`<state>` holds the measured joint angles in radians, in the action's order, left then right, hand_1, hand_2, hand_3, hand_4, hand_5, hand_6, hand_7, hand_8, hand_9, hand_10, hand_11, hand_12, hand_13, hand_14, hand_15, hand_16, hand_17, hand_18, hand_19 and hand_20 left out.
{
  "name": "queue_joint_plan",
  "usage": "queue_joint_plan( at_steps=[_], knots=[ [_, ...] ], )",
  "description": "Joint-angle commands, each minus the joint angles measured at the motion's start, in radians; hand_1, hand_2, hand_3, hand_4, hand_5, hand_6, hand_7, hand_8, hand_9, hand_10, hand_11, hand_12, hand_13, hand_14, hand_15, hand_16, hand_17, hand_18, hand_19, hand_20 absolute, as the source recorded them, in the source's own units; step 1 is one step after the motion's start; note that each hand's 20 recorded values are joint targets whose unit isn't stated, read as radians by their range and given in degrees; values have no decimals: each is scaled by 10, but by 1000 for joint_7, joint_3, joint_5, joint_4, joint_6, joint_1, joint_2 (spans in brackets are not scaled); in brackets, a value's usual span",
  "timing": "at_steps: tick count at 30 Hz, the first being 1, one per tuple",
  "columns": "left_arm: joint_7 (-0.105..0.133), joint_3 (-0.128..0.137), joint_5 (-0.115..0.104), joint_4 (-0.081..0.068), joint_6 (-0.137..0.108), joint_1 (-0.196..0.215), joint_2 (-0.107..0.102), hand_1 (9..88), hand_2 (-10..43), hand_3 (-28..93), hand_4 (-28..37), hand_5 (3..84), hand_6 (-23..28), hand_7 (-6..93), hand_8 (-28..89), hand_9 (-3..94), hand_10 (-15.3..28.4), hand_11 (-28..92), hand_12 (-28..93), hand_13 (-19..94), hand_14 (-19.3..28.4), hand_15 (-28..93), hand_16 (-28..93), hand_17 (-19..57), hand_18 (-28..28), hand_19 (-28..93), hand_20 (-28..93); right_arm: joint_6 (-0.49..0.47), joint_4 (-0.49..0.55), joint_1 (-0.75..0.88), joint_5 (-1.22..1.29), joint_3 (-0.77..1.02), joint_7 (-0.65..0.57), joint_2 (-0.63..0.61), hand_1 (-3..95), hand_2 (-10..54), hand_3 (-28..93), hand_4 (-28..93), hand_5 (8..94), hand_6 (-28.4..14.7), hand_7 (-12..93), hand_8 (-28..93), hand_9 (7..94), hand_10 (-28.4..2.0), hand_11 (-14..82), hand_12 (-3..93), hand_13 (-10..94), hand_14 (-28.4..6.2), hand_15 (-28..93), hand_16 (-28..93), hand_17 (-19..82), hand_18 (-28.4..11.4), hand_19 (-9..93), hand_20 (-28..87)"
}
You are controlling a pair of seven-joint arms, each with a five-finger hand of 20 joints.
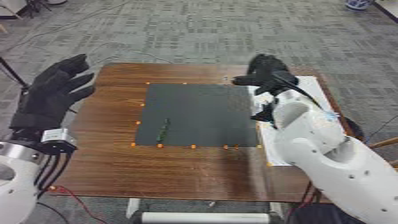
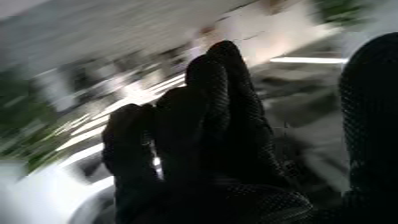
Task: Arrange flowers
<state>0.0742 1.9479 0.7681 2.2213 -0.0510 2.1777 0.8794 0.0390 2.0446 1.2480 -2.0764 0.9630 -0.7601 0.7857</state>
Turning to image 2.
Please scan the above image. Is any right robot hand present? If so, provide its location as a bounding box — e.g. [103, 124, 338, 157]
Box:
[100, 31, 398, 224]

